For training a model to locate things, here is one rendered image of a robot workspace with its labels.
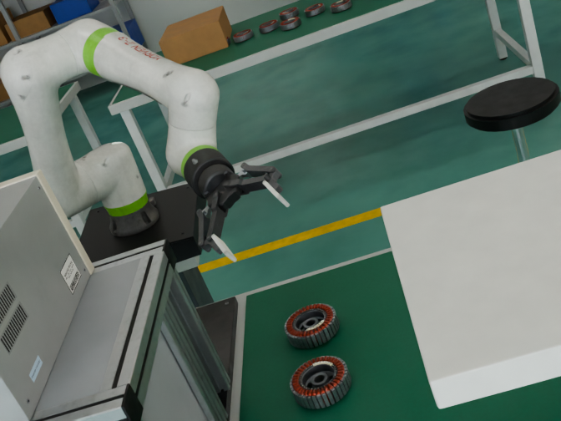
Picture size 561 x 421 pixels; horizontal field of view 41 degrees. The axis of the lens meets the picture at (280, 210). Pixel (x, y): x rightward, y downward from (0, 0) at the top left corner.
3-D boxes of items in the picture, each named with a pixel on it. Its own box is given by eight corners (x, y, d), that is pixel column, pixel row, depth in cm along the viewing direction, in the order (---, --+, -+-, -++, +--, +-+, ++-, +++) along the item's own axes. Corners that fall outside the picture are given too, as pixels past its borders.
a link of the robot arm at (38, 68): (32, 210, 211) (-18, 48, 172) (83, 183, 219) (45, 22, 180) (58, 235, 205) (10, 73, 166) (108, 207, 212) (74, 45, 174)
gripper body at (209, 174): (240, 175, 154) (259, 195, 146) (212, 205, 154) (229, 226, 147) (217, 154, 149) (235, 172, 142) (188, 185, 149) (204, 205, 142)
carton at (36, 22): (24, 32, 774) (17, 16, 767) (61, 17, 768) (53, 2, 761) (12, 42, 739) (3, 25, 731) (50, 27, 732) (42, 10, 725)
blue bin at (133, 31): (108, 54, 785) (97, 32, 775) (144, 41, 779) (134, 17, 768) (98, 66, 748) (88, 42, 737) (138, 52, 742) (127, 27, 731)
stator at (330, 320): (281, 334, 162) (275, 320, 161) (325, 308, 165) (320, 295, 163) (302, 358, 152) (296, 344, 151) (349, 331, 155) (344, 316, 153)
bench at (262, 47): (183, 164, 503) (135, 59, 471) (510, 53, 471) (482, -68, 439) (165, 227, 422) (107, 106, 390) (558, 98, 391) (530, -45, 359)
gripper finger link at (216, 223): (219, 189, 145) (214, 191, 146) (207, 237, 139) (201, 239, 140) (232, 200, 148) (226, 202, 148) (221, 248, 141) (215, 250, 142)
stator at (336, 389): (342, 411, 135) (336, 396, 133) (287, 410, 140) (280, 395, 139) (359, 367, 144) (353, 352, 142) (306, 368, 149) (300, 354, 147)
